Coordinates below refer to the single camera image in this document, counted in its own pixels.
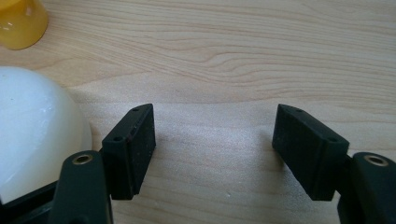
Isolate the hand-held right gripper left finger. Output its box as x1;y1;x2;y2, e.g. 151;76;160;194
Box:
101;103;157;201

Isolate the white bowl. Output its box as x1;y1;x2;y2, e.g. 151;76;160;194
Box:
0;65;93;204

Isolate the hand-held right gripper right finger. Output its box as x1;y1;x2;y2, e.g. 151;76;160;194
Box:
271;104;350;202

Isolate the yellow cup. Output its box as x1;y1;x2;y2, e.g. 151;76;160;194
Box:
0;0;50;51

